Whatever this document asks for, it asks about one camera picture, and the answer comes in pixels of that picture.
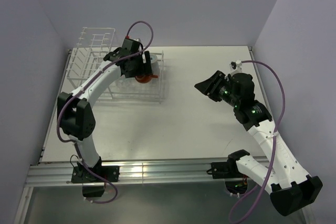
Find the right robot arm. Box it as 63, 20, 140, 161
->
194, 71, 323, 216

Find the orange and black cup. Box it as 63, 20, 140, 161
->
135, 74, 159, 84

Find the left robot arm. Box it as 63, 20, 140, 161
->
56, 36, 153, 183

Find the white wire dish rack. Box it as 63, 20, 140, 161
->
66, 27, 164, 103

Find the grey footed mug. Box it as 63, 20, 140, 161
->
150, 54, 160, 76

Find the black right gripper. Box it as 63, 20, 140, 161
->
194, 70, 240, 108

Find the clear glass cup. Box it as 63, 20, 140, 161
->
115, 78, 138, 92

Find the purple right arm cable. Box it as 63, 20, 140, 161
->
228, 60, 286, 222

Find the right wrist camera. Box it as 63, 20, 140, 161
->
229, 60, 242, 76

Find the aluminium mounting rail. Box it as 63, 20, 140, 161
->
25, 157, 302, 187

